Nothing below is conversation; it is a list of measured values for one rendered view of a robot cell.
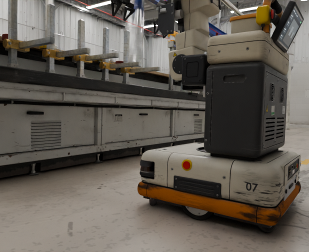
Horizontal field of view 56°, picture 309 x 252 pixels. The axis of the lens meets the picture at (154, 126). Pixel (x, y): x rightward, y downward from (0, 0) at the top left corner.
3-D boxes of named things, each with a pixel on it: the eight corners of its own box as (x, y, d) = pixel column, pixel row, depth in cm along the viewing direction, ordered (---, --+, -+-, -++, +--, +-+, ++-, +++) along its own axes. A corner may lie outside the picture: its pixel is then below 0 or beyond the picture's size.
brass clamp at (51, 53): (65, 59, 191) (65, 52, 191) (47, 56, 180) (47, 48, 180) (59, 60, 195) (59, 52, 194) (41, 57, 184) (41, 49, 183)
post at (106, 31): (108, 89, 228) (109, 28, 225) (105, 89, 225) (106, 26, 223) (104, 89, 230) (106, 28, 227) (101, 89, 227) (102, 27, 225)
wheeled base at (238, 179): (301, 195, 159) (304, 150, 158) (276, 234, 107) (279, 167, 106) (192, 176, 197) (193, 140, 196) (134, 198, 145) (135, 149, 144)
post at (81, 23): (83, 87, 207) (84, 19, 205) (80, 87, 205) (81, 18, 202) (80, 88, 209) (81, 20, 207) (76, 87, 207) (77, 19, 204)
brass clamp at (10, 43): (30, 51, 171) (30, 43, 170) (7, 47, 159) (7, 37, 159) (24, 52, 174) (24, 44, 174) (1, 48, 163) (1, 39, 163)
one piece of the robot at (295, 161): (301, 170, 151) (301, 154, 151) (285, 186, 117) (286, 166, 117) (295, 170, 152) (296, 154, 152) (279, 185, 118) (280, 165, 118)
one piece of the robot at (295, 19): (283, 64, 150) (306, 21, 143) (266, 52, 121) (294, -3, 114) (263, 57, 155) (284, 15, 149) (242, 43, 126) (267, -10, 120)
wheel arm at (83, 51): (90, 55, 173) (90, 47, 172) (86, 54, 170) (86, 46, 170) (46, 60, 197) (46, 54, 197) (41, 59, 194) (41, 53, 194)
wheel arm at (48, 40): (55, 45, 152) (55, 37, 152) (49, 43, 149) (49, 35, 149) (10, 52, 177) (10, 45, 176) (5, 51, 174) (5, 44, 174)
